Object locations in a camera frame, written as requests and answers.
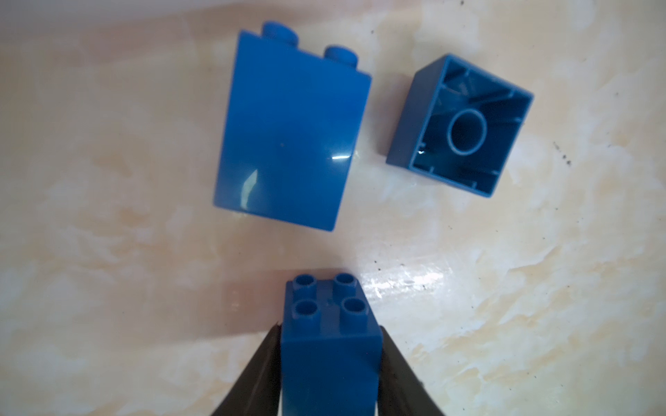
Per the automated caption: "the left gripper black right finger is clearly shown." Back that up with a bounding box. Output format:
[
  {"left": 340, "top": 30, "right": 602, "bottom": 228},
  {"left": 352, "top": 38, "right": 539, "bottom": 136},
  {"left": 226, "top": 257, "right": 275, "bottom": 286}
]
[{"left": 377, "top": 326, "right": 445, "bottom": 416}]

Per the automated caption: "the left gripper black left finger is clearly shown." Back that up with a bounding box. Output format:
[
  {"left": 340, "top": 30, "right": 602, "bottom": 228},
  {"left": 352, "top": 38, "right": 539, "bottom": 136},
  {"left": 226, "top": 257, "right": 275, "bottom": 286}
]
[{"left": 212, "top": 324, "right": 282, "bottom": 416}]

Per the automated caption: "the dark blue lego brick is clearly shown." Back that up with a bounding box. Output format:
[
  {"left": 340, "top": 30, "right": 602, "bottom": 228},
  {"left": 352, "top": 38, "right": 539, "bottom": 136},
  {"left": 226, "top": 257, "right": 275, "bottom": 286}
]
[{"left": 386, "top": 54, "right": 534, "bottom": 198}]

